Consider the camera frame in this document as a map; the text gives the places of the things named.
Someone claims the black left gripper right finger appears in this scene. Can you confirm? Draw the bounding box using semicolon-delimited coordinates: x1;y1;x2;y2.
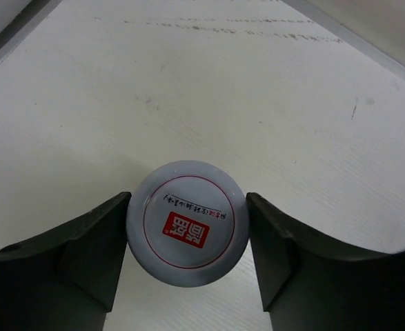
246;193;405;330

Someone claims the right metal table rail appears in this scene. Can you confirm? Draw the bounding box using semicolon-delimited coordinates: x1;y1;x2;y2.
285;0;405;80

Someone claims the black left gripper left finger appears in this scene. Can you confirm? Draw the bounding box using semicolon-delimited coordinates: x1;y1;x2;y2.
0;192;131;330

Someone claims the white lid dark sauce jar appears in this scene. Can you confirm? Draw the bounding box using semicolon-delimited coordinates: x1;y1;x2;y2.
126;160;250;288

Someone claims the metal table rail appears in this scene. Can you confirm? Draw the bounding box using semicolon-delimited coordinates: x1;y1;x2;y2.
0;0;61;64
285;0;405;80

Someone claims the left metal table rail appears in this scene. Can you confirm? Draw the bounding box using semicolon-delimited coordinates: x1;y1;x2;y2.
0;0;61;64

